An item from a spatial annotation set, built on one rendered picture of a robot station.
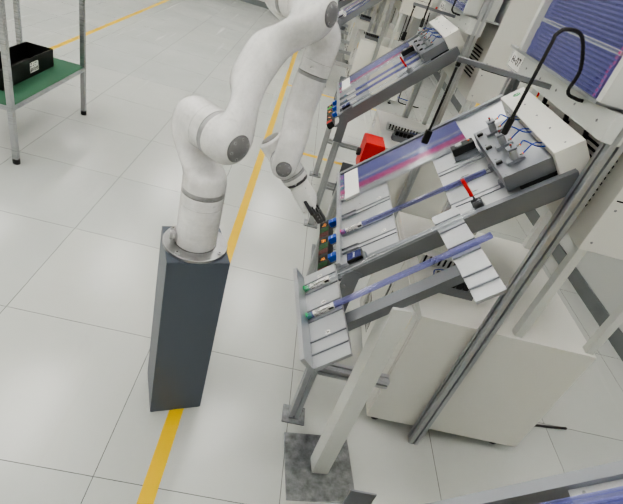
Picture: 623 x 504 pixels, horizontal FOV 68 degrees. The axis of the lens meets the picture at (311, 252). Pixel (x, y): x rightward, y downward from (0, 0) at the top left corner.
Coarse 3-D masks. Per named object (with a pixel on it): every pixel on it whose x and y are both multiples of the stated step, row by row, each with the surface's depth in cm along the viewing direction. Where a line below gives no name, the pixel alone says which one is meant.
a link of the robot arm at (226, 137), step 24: (288, 0) 113; (312, 0) 109; (336, 0) 112; (288, 24) 110; (312, 24) 110; (264, 48) 113; (288, 48) 115; (240, 72) 113; (264, 72) 114; (240, 96) 112; (216, 120) 112; (240, 120) 112; (216, 144) 111; (240, 144) 113
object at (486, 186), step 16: (480, 112) 180; (496, 112) 173; (464, 128) 176; (480, 128) 170; (448, 160) 164; (464, 160) 159; (480, 160) 153; (448, 176) 156; (464, 176) 151; (480, 176) 146; (496, 176) 142; (448, 192) 149; (464, 192) 144; (480, 192) 139; (496, 192) 136; (512, 192) 132; (464, 208) 138
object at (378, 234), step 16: (368, 192) 176; (384, 192) 170; (352, 208) 173; (368, 208) 167; (384, 208) 161; (352, 224) 164; (368, 224) 159; (384, 224) 153; (352, 240) 156; (368, 240) 151; (384, 240) 146
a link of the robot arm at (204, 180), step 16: (192, 96) 119; (176, 112) 118; (192, 112) 115; (208, 112) 114; (176, 128) 119; (192, 128) 115; (176, 144) 121; (192, 144) 119; (192, 160) 122; (208, 160) 125; (192, 176) 122; (208, 176) 122; (224, 176) 126; (192, 192) 123; (208, 192) 123; (224, 192) 128
